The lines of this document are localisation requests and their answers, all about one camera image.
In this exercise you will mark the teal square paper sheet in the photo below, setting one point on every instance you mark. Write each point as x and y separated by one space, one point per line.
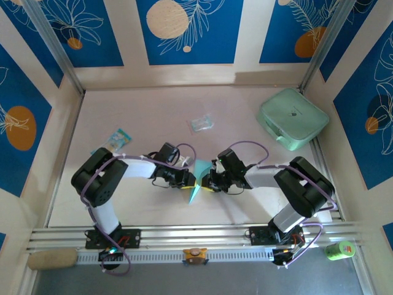
199 172

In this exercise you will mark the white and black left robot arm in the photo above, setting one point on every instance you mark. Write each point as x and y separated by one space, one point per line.
138 169

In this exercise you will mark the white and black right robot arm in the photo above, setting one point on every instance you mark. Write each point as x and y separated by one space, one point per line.
261 179

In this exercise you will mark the clear plastic packet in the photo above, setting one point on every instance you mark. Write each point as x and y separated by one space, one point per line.
201 123

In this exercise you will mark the blue wet wipes packet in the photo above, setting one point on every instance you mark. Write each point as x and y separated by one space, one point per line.
119 137

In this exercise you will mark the mint green zip pouch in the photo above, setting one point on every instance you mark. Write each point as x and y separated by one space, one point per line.
291 113

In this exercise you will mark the green can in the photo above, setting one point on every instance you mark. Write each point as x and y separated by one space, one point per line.
339 250

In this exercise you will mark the beige foam roll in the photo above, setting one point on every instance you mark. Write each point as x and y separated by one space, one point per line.
52 259

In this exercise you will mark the aluminium mounting rail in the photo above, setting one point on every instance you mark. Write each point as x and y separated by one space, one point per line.
184 233

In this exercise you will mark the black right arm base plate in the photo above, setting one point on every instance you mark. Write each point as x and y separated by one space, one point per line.
259 236

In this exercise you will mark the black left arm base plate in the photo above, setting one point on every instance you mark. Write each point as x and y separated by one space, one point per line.
132 238

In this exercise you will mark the aluminium side rail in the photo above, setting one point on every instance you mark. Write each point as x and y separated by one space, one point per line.
334 213

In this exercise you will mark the aluminium corner post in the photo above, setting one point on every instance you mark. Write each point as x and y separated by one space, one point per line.
325 46
55 49

